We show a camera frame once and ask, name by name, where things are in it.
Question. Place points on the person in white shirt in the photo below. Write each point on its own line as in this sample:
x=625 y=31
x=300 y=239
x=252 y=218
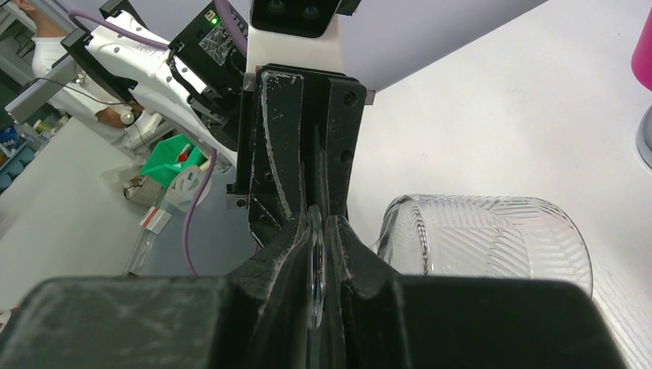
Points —
x=82 y=98

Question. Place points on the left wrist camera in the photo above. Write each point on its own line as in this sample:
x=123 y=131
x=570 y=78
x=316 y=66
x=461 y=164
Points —
x=301 y=34

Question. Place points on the clear patterned wine glass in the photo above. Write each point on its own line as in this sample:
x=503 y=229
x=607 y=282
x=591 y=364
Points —
x=525 y=238

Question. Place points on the chrome wine glass rack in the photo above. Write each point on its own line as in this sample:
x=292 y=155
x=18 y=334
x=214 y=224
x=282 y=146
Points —
x=643 y=139

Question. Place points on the green plastic bin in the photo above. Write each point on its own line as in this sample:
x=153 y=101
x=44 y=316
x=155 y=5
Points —
x=169 y=158

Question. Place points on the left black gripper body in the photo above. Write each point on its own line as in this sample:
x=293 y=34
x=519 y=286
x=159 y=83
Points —
x=314 y=97

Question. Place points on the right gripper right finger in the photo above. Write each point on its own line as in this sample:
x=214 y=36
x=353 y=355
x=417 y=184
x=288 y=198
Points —
x=392 y=320

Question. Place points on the magenta wine glass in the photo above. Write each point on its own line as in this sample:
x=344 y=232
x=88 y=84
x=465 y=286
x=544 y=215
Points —
x=641 y=57

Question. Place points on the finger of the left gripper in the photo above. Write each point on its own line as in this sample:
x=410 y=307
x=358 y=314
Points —
x=338 y=130
x=277 y=186

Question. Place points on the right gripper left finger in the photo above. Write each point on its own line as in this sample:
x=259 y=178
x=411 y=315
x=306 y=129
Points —
x=252 y=317

